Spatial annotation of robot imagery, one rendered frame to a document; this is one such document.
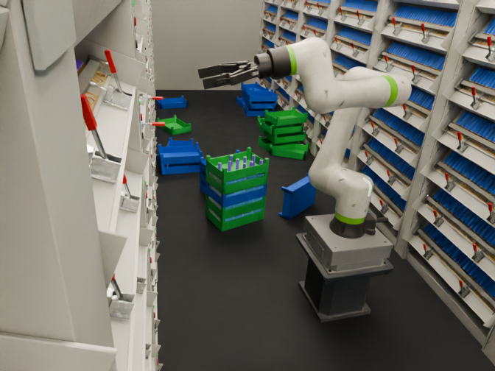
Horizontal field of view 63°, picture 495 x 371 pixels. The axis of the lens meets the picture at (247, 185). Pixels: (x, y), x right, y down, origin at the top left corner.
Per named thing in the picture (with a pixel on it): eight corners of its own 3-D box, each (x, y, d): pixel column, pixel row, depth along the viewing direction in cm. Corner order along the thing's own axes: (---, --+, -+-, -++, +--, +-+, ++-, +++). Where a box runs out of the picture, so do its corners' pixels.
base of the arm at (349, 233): (378, 218, 182) (381, 206, 179) (395, 236, 169) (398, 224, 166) (324, 220, 177) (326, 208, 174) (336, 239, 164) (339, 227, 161)
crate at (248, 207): (246, 193, 260) (247, 182, 256) (264, 207, 245) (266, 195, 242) (205, 204, 245) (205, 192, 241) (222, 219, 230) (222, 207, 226)
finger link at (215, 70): (219, 65, 129) (219, 64, 129) (197, 69, 128) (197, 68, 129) (221, 74, 130) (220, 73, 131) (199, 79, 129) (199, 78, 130)
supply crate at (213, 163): (248, 158, 249) (249, 146, 245) (268, 171, 234) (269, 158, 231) (205, 168, 234) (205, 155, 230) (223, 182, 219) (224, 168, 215)
